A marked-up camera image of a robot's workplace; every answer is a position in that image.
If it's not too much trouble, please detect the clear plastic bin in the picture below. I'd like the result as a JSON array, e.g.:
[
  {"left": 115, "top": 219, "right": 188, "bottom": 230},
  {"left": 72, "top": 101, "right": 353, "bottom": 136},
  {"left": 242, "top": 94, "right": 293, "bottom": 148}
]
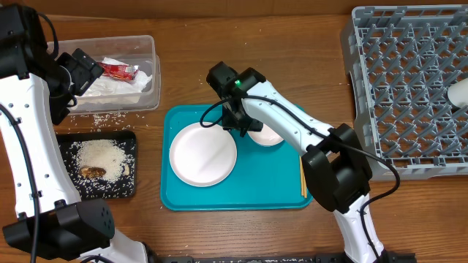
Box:
[{"left": 58, "top": 35, "right": 161, "bottom": 114}]

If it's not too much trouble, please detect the black tray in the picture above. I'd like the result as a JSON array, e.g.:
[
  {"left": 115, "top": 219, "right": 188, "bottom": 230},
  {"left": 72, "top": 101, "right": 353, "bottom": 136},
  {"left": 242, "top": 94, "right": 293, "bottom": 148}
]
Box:
[{"left": 56, "top": 131, "right": 137, "bottom": 200}]

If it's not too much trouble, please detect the white napkin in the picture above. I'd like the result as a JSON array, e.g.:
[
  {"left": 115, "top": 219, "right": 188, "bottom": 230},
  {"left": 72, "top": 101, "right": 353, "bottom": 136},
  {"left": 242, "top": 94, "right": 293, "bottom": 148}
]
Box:
[{"left": 83, "top": 57, "right": 152, "bottom": 96}]

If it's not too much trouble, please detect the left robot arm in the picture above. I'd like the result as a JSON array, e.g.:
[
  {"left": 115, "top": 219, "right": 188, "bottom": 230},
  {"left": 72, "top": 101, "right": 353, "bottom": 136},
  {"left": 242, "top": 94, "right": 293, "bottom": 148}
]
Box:
[{"left": 1, "top": 4, "right": 157, "bottom": 262}]

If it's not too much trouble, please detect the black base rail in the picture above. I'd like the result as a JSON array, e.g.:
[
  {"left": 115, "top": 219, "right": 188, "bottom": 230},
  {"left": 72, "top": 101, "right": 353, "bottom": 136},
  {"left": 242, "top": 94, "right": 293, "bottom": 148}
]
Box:
[{"left": 156, "top": 252, "right": 418, "bottom": 263}]

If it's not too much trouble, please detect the grey dishwasher rack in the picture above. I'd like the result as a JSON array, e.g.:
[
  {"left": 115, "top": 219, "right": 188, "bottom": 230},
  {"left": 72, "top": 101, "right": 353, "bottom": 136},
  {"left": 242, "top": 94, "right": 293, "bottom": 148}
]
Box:
[{"left": 341, "top": 4, "right": 467, "bottom": 180}]

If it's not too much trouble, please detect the brown food scrap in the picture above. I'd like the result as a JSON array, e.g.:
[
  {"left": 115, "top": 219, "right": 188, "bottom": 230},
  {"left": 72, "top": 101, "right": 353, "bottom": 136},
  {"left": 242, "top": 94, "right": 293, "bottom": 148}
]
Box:
[{"left": 80, "top": 167, "right": 106, "bottom": 179}]

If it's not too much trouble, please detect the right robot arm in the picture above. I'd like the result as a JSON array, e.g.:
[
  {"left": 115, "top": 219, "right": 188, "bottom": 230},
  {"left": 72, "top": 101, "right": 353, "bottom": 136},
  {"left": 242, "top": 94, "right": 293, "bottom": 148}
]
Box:
[{"left": 206, "top": 62, "right": 391, "bottom": 262}]

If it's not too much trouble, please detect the white rice pile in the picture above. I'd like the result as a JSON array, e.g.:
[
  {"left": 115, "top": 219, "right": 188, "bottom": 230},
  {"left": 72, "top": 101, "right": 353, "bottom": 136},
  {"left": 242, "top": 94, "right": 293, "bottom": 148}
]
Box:
[{"left": 72, "top": 140, "right": 130, "bottom": 183}]

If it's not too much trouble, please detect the left wooden chopstick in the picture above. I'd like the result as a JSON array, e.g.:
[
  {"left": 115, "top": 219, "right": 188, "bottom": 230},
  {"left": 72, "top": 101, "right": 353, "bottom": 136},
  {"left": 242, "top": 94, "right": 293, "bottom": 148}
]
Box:
[{"left": 299, "top": 156, "right": 307, "bottom": 198}]

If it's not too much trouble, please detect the right wooden chopstick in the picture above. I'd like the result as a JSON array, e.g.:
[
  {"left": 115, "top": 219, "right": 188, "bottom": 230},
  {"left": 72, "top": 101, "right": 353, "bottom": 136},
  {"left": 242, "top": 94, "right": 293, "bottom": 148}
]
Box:
[{"left": 301, "top": 171, "right": 308, "bottom": 199}]

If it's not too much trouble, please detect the white cup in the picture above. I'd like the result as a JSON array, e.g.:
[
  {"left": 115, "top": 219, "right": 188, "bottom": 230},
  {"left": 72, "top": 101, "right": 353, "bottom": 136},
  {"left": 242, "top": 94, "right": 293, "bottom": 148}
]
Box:
[{"left": 447, "top": 78, "right": 468, "bottom": 108}]

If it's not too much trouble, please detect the large white plate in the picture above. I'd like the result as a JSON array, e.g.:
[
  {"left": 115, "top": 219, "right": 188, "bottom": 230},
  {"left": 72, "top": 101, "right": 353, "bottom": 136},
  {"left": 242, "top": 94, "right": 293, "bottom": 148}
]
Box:
[{"left": 169, "top": 123, "right": 237, "bottom": 187}]

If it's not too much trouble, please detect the red snack wrapper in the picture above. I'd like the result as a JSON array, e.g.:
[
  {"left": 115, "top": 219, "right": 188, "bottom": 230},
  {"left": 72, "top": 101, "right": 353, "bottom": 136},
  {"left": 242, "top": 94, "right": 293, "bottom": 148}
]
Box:
[{"left": 98, "top": 62, "right": 139, "bottom": 81}]

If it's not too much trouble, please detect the wooden chopstick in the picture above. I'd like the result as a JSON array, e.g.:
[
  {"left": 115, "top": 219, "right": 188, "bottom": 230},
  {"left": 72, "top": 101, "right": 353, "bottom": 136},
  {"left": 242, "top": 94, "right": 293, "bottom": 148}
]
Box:
[
  {"left": 299, "top": 156, "right": 307, "bottom": 198},
  {"left": 301, "top": 171, "right": 308, "bottom": 199}
]

